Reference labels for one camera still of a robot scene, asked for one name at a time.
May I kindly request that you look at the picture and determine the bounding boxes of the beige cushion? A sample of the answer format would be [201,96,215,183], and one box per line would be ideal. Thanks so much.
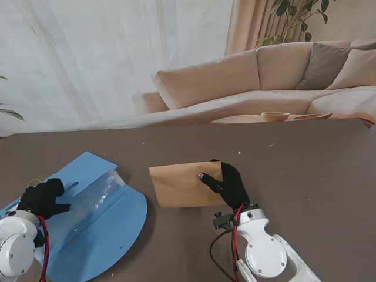
[325,48,376,90]

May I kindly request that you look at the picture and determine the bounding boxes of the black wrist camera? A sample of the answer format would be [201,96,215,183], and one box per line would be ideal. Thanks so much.
[33,230,46,247]
[213,211,236,231]

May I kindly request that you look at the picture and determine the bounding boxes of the wooden bowl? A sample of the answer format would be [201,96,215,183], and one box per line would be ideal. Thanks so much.
[261,112,291,123]

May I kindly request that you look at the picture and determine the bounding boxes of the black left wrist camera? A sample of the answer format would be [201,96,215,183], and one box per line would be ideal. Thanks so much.
[33,230,46,247]

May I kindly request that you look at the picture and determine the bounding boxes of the white sheer curtain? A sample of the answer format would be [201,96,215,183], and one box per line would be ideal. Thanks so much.
[0,0,234,139]

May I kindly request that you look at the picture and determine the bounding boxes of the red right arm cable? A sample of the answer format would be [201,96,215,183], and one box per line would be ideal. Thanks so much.
[230,204,246,274]

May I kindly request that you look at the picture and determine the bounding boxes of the brown kraft paper envelope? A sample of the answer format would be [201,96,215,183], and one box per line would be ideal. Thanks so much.
[149,159,233,209]

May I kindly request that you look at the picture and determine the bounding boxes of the blue plastic file folder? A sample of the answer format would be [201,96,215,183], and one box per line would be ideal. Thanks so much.
[0,151,149,282]

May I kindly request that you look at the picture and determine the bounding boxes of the dark green plant leaves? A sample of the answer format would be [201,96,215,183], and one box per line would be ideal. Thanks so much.
[0,75,25,121]

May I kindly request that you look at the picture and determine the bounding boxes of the tall green leafy plant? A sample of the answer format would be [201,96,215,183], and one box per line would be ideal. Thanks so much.
[254,0,330,49]

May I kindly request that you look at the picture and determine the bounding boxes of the flat wooden plate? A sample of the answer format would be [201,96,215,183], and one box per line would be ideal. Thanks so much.
[293,113,333,120]

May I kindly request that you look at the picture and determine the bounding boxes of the beige pleated curtain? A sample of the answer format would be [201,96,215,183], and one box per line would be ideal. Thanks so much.
[224,0,309,56]

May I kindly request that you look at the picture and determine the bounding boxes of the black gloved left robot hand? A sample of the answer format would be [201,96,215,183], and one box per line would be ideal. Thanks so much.
[16,177,73,220]

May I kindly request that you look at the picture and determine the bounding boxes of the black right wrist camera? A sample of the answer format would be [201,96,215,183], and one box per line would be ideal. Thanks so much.
[213,211,236,231]

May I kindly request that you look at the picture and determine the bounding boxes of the beige sofa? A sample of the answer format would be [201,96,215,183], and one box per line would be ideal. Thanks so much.
[143,38,376,124]

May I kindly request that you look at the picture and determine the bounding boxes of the wooden coffee table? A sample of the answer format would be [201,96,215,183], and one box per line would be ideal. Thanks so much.
[211,113,334,124]

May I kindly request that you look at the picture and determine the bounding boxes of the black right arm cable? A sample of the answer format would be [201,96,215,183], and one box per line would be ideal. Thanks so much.
[209,231,236,282]

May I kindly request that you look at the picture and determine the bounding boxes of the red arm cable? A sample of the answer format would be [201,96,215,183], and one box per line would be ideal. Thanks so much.
[35,216,50,282]
[230,204,246,274]

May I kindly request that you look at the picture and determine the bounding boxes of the grey cushion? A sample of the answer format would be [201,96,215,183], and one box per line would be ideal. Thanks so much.
[295,42,376,91]

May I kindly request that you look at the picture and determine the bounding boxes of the red left arm cable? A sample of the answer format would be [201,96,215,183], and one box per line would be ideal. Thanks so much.
[35,216,50,282]

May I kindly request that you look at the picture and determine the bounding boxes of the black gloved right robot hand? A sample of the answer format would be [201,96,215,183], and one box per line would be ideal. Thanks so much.
[197,160,250,212]

